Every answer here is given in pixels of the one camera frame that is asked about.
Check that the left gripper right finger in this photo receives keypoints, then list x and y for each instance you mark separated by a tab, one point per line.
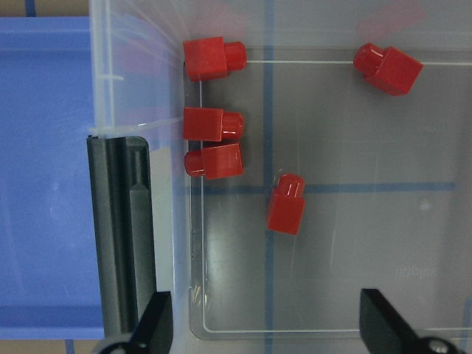
383	329

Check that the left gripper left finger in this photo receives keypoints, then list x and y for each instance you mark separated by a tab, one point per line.
154	332

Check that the red block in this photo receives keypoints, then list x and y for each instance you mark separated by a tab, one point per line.
219	161
286	205
213	58
212	124
390	70

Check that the clear plastic storage box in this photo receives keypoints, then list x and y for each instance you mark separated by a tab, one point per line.
387	178

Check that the blue plastic tray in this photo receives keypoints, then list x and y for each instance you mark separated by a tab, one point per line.
49	281

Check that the black box latch handle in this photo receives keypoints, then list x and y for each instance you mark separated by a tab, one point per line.
122	209

